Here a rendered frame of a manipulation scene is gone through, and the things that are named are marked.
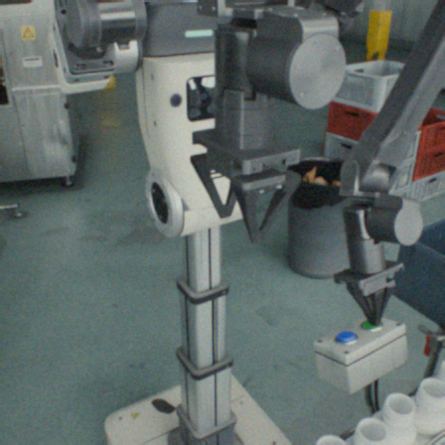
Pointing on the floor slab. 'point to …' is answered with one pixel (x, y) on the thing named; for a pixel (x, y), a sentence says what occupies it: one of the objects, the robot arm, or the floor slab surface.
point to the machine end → (34, 97)
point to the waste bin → (317, 221)
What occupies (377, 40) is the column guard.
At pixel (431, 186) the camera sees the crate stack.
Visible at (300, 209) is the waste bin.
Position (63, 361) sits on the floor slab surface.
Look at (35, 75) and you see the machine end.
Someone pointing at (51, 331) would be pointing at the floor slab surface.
